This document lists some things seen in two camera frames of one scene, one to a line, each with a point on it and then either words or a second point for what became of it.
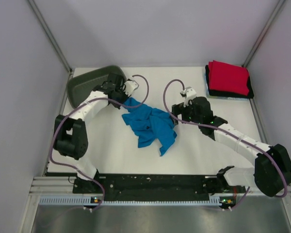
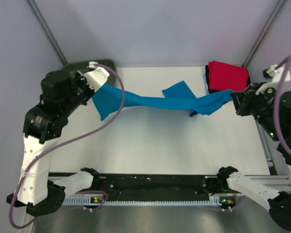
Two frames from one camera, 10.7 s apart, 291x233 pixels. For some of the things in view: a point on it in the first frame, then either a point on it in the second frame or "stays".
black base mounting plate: x=161 y=187 stays
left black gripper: x=122 y=89 to x=79 y=78
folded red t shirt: x=227 y=77 stays
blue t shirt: x=149 y=124 to x=177 y=97
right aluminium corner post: x=278 y=7 stays
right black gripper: x=180 y=109 to x=239 y=98
